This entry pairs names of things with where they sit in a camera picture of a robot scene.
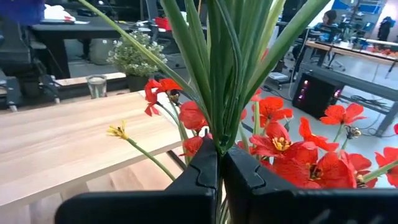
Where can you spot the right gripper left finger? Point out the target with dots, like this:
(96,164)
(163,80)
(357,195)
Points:
(186,205)

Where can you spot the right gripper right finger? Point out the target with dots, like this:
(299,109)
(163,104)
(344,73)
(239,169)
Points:
(280,205)

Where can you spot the red artificial flower bunch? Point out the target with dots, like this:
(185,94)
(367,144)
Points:
(191,115)
(311,168)

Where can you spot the purple artificial flower bunch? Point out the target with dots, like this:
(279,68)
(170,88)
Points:
(224,77)

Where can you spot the black lit computer tower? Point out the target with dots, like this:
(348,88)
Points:
(314,93)

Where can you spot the clear glass vase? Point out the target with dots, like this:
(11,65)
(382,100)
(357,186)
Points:
(96,87)

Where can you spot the potted green plant white blossoms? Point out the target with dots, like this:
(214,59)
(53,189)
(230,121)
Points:
(136,59)

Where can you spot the wooden workbench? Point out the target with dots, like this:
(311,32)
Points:
(348,49)

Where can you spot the grey bin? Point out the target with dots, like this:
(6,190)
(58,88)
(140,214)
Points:
(101,51)

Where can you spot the red box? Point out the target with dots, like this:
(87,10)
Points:
(163,23)

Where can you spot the person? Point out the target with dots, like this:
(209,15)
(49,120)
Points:
(328,20)

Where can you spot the black desk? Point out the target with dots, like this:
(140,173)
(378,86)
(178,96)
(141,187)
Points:
(93,29)

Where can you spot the white cloth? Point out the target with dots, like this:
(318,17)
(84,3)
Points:
(57,12)

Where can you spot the grey metal bench frame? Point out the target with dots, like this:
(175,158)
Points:
(357,84)

